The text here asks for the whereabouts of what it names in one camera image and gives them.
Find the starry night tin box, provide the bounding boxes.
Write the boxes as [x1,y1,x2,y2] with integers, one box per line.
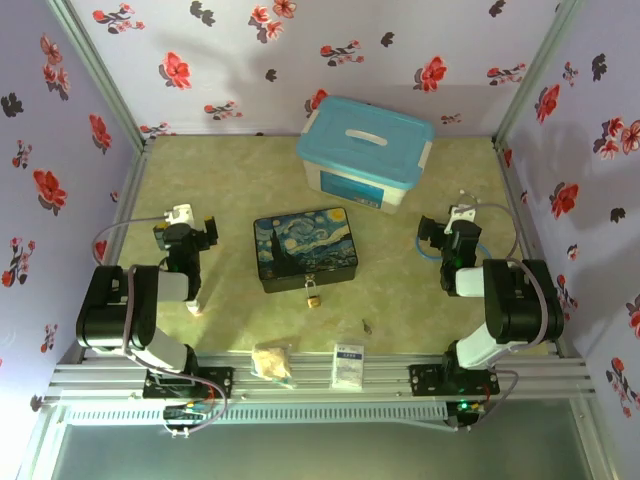
[252,207,361,295]

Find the small brass padlock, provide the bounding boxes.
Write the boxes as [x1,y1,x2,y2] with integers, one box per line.
[303,274,323,310]

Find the blue lidded storage box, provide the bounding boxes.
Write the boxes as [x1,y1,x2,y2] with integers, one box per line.
[295,95,436,217]

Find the clear bag of cotton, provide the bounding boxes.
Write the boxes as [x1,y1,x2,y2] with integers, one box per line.
[250,341,295,390]

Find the white gauze packet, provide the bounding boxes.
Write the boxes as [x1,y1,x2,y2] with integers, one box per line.
[331,341,365,391]

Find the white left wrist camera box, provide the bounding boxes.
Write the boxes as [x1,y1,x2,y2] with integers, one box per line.
[163,202,196,227]

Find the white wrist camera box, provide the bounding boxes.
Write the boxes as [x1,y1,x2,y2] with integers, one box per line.
[445,201,477,235]
[163,202,196,227]

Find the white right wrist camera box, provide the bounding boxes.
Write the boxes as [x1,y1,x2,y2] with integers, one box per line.
[445,201,477,235]

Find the aluminium table rail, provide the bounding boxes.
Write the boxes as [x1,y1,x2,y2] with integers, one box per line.
[45,351,597,402]

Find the aluminium corner post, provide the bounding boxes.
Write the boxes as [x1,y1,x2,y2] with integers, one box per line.
[45,0,157,151]
[491,0,587,151]

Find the white slotted cable duct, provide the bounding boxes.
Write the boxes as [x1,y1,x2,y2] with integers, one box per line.
[64,401,449,427]

